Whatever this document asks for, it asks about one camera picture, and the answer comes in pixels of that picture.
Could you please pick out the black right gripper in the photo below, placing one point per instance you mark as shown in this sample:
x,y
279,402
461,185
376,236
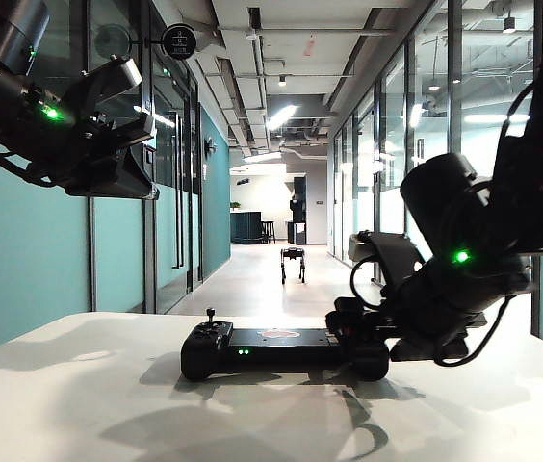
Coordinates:
x,y
425,337

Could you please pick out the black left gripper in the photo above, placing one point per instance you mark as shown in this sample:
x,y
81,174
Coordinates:
x,y
98,139

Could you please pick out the black remote control with sticker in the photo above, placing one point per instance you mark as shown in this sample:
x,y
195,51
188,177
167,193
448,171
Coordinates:
x,y
281,353

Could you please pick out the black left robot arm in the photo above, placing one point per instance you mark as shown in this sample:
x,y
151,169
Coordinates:
x,y
7,33

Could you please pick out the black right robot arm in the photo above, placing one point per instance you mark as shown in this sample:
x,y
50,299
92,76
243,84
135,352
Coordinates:
x,y
536,192

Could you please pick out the black quadruped robot dog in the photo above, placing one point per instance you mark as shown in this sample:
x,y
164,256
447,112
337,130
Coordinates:
x,y
293,252

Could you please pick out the dark bar stool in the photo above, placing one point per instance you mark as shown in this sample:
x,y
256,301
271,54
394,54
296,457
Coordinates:
x,y
268,231

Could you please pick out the small green plant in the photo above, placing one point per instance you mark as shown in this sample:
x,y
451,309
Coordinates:
x,y
235,206

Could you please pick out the dark bar counter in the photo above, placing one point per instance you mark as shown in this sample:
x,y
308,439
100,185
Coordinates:
x,y
246,228

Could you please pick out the round black hanging sign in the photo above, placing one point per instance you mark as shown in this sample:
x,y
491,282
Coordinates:
x,y
179,42

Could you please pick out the long linear ceiling light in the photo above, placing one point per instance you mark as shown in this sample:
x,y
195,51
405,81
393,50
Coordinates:
x,y
281,118

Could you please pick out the small ceiling spot lamp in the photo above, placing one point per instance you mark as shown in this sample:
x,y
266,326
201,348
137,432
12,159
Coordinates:
x,y
282,82

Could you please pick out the black cylinder ceiling lamp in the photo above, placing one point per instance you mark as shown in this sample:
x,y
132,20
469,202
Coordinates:
x,y
509,23

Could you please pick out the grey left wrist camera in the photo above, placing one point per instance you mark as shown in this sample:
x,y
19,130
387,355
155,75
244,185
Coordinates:
x,y
117,77

